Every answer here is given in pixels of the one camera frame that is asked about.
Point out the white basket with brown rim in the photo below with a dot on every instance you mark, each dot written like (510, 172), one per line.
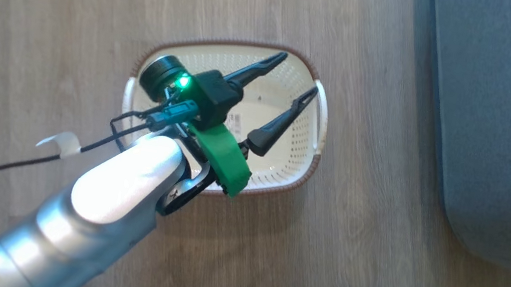
(284, 153)

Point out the white tape tag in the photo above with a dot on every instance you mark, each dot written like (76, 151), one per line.
(64, 143)

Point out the white label sticker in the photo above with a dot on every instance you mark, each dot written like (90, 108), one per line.
(234, 124)

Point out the grey fabric sofa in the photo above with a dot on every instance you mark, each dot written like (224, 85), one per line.
(506, 125)

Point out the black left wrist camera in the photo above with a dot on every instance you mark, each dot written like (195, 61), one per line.
(212, 94)

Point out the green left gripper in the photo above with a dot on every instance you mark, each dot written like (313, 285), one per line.
(225, 157)

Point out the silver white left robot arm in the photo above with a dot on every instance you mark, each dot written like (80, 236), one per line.
(111, 193)

